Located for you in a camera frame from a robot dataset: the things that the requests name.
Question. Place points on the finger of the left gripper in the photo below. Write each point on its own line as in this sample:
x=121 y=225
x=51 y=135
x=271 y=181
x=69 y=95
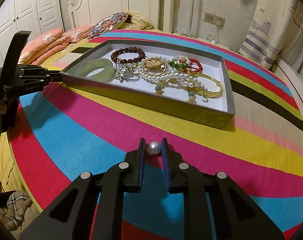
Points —
x=41 y=74

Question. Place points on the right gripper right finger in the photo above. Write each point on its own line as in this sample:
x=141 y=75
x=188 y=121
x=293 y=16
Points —
x=215 y=207

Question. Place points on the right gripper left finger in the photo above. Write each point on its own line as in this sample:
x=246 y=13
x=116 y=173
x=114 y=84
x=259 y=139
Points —
x=91 y=207

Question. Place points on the green jade bangle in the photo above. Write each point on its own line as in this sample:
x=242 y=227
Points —
x=100 y=70

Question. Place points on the silver leaf brooch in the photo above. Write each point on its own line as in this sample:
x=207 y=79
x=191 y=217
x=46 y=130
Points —
x=123 y=72

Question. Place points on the single pearl earring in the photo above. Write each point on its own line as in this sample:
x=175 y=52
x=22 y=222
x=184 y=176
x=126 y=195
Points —
x=153 y=148

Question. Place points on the gold bangle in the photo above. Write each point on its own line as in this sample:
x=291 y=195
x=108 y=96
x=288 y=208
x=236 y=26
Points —
x=207 y=86

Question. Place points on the grey cardboard tray box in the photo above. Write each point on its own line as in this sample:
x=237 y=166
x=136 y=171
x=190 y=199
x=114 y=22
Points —
x=169 y=93

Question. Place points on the pink folded quilt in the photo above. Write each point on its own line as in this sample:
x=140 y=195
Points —
x=51 y=42

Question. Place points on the plaid plush slipper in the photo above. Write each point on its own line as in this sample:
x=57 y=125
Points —
x=17 y=211

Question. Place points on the rainbow striped round mat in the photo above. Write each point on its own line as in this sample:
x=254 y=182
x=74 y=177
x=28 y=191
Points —
x=61 y=132

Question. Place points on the white wardrobe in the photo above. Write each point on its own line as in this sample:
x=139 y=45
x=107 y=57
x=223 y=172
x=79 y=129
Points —
x=36 y=16

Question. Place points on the yellow floral bedsheet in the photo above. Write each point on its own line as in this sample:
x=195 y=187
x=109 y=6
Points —
x=8 y=176

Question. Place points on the embroidered round cushion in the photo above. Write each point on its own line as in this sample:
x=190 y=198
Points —
x=112 y=22

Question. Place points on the tan plush pillow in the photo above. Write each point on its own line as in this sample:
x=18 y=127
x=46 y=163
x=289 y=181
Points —
x=136 y=21

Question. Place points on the white bed headboard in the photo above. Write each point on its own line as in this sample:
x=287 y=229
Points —
x=86 y=12

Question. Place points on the white side desk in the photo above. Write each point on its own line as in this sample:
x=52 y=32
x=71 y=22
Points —
x=292 y=79

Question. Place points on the white nightstand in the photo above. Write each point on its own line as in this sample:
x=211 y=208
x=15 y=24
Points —
x=213 y=42

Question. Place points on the striped boat print curtain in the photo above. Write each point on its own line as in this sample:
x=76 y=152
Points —
x=276 y=31

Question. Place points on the gold interlocked ring brooch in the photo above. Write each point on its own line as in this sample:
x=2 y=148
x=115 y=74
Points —
x=154 y=66

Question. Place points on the wall socket with charger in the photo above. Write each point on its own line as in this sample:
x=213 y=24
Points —
x=213 y=19

